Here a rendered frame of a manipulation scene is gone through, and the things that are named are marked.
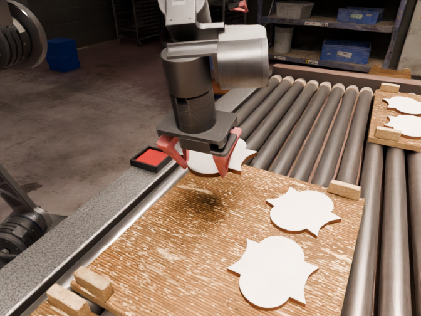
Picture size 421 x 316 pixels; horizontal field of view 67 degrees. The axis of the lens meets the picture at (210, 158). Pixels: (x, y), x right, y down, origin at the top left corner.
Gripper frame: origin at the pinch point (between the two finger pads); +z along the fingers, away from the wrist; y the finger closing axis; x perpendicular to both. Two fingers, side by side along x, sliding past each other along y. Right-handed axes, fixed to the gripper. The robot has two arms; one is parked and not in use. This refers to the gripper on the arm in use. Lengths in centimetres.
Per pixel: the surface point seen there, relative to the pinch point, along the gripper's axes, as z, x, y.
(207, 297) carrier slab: 7.9, 16.1, -6.5
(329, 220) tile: 12.1, -5.2, -20.0
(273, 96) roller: 28, -65, 6
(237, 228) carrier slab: 11.0, 2.2, -5.8
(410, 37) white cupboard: 150, -420, -73
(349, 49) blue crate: 168, -414, -6
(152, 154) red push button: 14.5, -13.4, 21.9
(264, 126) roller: 22.1, -40.4, 2.1
